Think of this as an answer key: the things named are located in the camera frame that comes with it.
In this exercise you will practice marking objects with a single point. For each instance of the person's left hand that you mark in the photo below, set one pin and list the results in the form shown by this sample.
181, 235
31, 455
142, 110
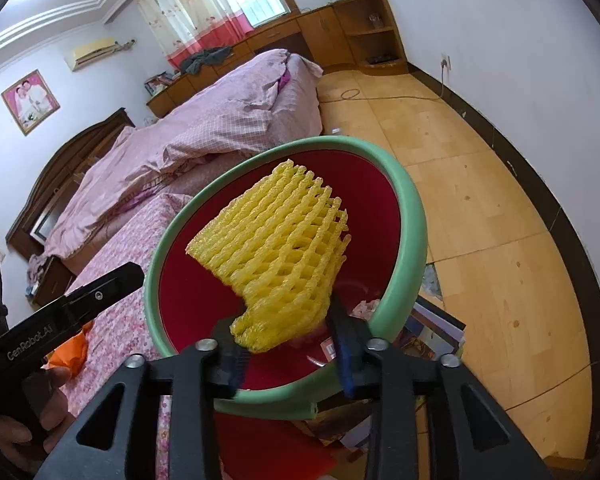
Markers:
55, 395

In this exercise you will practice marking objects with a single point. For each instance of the orange plastic bag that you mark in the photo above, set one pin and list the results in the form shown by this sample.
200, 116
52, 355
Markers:
72, 350

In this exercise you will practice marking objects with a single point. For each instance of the framed wall photo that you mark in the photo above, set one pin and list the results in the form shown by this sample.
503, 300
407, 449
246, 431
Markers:
30, 102

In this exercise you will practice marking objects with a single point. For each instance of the long wooden desk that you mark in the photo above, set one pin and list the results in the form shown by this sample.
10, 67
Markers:
320, 35

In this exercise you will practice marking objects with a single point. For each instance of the pink crumpled tissue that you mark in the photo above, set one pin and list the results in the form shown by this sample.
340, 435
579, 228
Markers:
365, 308

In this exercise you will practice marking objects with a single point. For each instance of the stack of picture books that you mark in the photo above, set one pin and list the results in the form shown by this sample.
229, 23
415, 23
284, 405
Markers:
435, 330

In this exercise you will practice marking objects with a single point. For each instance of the dark wooden headboard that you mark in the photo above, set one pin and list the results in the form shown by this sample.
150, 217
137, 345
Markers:
60, 170

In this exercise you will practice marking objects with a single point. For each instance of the dark clothing heap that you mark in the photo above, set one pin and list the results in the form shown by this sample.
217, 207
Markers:
205, 60

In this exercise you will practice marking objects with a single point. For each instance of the wall air conditioner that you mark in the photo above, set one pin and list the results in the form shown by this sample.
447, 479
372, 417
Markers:
90, 52

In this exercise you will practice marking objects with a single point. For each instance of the red bucket with green rim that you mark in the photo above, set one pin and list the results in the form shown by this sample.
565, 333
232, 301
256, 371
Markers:
380, 220

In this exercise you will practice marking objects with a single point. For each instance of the glass jar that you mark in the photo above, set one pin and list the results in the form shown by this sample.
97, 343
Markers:
375, 20

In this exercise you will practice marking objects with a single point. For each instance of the wooden corner shelf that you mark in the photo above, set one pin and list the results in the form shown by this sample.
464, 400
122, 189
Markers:
360, 5

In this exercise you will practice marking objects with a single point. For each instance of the pink cloth on nightstand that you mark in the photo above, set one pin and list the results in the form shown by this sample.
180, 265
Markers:
37, 267

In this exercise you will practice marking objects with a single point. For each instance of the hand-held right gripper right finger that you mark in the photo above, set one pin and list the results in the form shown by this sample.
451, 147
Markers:
342, 355

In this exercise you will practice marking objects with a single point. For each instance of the dark wooden nightstand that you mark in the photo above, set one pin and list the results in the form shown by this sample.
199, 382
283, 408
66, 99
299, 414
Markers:
55, 282

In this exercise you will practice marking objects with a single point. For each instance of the wall socket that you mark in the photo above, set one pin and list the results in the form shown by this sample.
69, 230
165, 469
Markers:
445, 62

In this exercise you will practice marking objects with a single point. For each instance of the row of books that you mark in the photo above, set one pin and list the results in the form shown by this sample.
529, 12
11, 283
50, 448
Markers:
160, 84

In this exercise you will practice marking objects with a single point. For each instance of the floral curtain with red hem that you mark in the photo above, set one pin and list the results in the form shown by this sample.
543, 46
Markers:
190, 15

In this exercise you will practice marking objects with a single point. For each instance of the bed with pink bedding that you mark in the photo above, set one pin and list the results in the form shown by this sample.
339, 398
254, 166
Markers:
205, 125

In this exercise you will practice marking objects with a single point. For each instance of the yellow foam fruit net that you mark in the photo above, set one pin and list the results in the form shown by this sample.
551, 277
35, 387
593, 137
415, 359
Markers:
280, 240

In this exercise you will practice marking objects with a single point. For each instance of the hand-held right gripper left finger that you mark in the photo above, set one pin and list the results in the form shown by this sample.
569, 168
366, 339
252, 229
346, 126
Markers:
237, 366

